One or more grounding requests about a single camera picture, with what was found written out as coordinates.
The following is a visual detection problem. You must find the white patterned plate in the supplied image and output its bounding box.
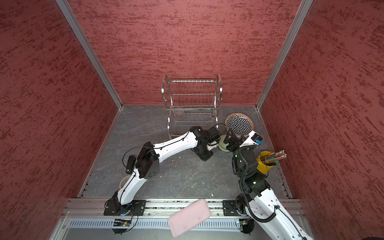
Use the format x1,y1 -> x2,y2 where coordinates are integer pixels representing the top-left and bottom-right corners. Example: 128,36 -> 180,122
225,113 -> 254,137

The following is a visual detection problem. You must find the steel two-tier dish rack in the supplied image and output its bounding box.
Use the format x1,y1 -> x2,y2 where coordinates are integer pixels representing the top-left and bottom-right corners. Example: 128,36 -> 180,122
161,74 -> 223,139

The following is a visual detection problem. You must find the pale green bowl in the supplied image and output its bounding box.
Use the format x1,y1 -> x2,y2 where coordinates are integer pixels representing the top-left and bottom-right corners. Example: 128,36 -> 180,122
218,135 -> 230,153

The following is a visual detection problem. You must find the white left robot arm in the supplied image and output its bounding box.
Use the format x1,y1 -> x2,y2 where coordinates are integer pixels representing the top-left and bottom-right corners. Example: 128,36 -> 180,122
104,126 -> 220,216

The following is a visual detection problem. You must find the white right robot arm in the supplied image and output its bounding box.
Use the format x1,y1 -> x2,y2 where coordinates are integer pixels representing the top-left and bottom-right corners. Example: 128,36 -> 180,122
224,131 -> 312,240

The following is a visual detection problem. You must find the yellow pen cup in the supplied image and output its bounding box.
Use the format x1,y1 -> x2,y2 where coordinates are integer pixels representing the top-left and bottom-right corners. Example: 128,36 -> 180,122
256,150 -> 275,175

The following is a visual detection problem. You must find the coloured pens bundle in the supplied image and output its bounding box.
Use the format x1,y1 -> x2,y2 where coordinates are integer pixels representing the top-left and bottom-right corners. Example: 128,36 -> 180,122
261,150 -> 287,165

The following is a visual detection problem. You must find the black stapler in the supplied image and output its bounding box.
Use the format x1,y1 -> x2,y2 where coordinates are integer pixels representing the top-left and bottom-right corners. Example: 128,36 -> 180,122
126,155 -> 136,175

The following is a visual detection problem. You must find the pink tray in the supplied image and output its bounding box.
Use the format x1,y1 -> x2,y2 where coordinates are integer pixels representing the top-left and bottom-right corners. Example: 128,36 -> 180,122
168,199 -> 211,238

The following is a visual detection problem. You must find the masking tape roll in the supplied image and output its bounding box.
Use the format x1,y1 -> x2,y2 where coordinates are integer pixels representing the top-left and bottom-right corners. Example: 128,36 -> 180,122
119,175 -> 131,189

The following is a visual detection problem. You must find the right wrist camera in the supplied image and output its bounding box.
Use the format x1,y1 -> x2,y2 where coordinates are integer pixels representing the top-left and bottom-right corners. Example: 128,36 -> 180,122
240,131 -> 263,147

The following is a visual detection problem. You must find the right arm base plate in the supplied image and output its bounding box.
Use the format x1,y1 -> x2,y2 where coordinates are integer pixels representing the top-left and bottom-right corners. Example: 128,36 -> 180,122
222,199 -> 264,217

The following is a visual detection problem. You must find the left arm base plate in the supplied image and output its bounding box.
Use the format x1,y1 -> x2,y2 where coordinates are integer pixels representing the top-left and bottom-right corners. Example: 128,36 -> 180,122
104,199 -> 147,216

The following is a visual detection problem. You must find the aluminium front rail frame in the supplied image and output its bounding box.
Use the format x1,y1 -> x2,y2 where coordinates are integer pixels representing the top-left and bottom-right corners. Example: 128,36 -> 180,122
53,195 -> 312,240

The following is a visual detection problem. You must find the aluminium corner post left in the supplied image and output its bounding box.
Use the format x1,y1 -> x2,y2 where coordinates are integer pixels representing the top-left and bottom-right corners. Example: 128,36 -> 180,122
56,0 -> 123,111

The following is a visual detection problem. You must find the aluminium corner post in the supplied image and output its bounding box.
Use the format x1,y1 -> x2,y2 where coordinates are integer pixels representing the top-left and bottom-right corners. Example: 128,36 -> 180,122
256,0 -> 313,111
56,0 -> 123,111

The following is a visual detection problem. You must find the aluminium corner post right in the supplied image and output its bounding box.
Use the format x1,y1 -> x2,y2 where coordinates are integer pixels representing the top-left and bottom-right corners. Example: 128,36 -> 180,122
256,0 -> 313,111

